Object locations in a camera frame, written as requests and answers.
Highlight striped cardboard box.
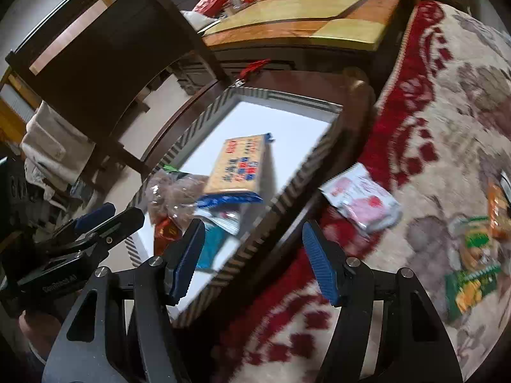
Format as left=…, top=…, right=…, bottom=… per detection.
left=124, top=86, right=344, bottom=328

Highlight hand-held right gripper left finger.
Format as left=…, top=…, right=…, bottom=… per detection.
left=42, top=218, right=207, bottom=383

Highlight dark wooden chair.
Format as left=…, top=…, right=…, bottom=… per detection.
left=4, top=0, right=378, bottom=328

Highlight red tassel keys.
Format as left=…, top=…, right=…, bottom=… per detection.
left=237, top=59, right=272, bottom=86

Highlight white plastic bag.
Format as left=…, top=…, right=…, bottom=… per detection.
left=179, top=8, right=216, bottom=30

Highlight red orange snack packet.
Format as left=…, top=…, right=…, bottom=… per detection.
left=154, top=215, right=180, bottom=256

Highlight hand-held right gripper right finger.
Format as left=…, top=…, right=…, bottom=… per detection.
left=301, top=219, right=464, bottom=383

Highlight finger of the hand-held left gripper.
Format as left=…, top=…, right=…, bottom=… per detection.
left=16, top=207, right=145, bottom=284
left=34, top=202, right=117, bottom=248

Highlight white pink snack packet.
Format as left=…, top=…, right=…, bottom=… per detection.
left=319, top=163, right=403, bottom=235

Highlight red floral sofa cover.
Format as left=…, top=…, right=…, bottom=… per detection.
left=208, top=0, right=511, bottom=383

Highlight green cookie packet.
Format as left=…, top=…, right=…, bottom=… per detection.
left=449, top=215, right=504, bottom=264

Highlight blue white snack packet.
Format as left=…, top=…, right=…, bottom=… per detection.
left=194, top=203, right=244, bottom=272

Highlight low wooden cabinet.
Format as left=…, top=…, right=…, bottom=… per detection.
left=172, top=0, right=404, bottom=96

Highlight red gift box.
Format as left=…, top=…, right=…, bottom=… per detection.
left=192, top=0, right=231, bottom=19

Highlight tan cracker packet blue end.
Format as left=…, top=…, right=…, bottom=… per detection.
left=197, top=131, right=276, bottom=210

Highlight beige coat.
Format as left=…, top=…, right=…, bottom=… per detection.
left=20, top=101, right=96, bottom=192

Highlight person's left hand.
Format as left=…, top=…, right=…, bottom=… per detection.
left=18, top=310, right=65, bottom=368

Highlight orange cracker packet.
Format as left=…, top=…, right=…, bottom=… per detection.
left=486, top=177, right=511, bottom=240

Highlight dark green snack packet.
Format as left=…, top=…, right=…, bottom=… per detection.
left=443, top=263, right=503, bottom=322

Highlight clear bag of nuts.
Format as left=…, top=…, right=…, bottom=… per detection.
left=146, top=168, right=208, bottom=228

